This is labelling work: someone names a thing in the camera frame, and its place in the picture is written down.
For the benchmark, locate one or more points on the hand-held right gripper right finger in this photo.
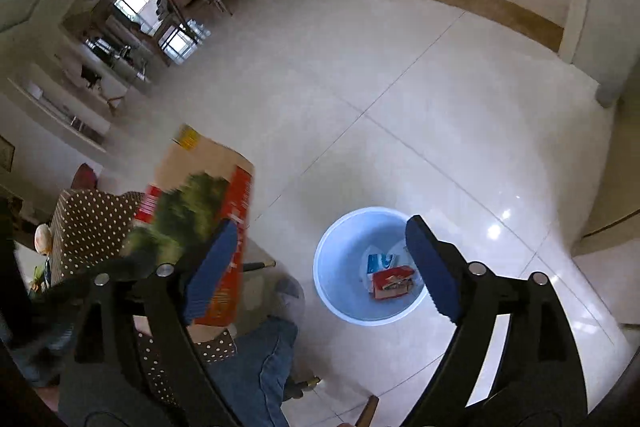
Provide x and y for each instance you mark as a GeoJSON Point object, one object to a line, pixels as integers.
{"type": "Point", "coordinates": [430, 267]}

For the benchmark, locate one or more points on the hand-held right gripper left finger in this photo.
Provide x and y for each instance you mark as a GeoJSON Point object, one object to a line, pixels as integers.
{"type": "Point", "coordinates": [212, 267]}

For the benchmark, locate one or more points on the light blue plastic bin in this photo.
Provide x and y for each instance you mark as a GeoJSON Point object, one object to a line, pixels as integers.
{"type": "Point", "coordinates": [345, 267]}

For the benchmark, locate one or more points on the cardboard box with green print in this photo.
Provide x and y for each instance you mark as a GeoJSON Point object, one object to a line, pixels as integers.
{"type": "Point", "coordinates": [200, 162]}

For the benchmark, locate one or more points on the red and blue wrapper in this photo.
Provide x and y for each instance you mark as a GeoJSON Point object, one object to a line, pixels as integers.
{"type": "Point", "coordinates": [392, 283]}

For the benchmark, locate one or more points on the blue and white packet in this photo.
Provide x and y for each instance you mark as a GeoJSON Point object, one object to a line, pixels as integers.
{"type": "Point", "coordinates": [377, 263]}

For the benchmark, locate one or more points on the brown dotted tablecloth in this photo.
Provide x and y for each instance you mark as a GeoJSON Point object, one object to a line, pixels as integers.
{"type": "Point", "coordinates": [95, 222]}

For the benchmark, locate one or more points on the person's blue jeans leg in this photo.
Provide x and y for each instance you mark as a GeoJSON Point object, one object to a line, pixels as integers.
{"type": "Point", "coordinates": [250, 372]}

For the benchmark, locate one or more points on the dark red footstool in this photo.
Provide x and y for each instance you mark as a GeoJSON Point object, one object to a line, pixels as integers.
{"type": "Point", "coordinates": [85, 174]}

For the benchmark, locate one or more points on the small framed picture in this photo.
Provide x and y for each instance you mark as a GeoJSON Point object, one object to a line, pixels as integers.
{"type": "Point", "coordinates": [4, 152]}

